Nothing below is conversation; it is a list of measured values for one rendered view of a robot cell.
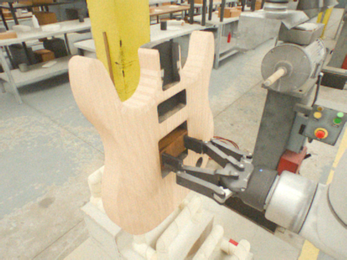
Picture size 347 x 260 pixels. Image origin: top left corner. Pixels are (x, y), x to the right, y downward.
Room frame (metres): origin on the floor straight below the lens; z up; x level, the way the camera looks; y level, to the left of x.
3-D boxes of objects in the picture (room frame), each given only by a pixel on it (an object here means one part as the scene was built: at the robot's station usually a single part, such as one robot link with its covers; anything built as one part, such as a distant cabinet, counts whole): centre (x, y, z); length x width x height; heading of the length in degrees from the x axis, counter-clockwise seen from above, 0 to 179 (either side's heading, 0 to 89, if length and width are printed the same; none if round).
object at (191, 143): (0.43, -0.03, 1.36); 0.07 x 0.01 x 0.03; 53
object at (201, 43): (0.53, -0.05, 1.53); 0.07 x 0.04 x 0.09; 144
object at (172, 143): (0.41, 0.01, 1.36); 0.10 x 0.03 x 0.05; 144
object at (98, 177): (0.54, 0.18, 1.20); 0.20 x 0.03 x 0.03; 144
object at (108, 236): (0.51, 0.14, 1.02); 0.27 x 0.15 x 0.17; 145
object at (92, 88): (0.32, 0.10, 1.54); 0.07 x 0.04 x 0.10; 144
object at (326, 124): (1.12, -0.82, 0.99); 0.24 x 0.21 x 0.26; 141
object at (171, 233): (0.39, -0.02, 1.12); 0.20 x 0.03 x 0.03; 144
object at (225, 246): (0.40, -0.17, 0.96); 0.11 x 0.03 x 0.03; 55
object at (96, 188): (0.47, 0.23, 1.15); 0.03 x 0.03 x 0.09
